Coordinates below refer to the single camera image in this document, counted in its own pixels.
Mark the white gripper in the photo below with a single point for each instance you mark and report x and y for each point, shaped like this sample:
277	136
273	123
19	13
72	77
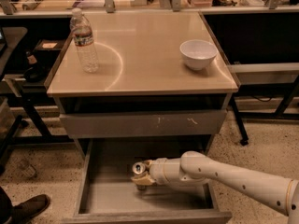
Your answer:
158	171

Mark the silver redbull can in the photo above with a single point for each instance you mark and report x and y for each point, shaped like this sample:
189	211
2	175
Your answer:
139	168

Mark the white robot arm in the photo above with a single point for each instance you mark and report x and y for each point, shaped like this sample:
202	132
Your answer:
194	169

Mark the open grey middle drawer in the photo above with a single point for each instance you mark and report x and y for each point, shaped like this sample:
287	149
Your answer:
108	196

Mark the closed grey top drawer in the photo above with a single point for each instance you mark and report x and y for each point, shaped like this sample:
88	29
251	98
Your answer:
143	124

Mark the grey drawer cabinet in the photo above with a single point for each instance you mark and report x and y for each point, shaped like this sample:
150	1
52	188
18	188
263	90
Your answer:
141	70

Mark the black table leg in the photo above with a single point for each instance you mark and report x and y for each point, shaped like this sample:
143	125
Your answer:
244	137

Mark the white bowl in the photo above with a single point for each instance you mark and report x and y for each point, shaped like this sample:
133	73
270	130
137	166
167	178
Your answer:
198	54

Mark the brown shoe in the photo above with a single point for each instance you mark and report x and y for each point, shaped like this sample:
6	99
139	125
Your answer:
24	212

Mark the clear plastic water bottle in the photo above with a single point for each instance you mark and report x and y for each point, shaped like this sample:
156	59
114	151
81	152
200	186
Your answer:
82	34

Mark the black side table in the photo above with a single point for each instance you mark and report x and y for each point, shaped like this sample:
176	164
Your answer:
13	36

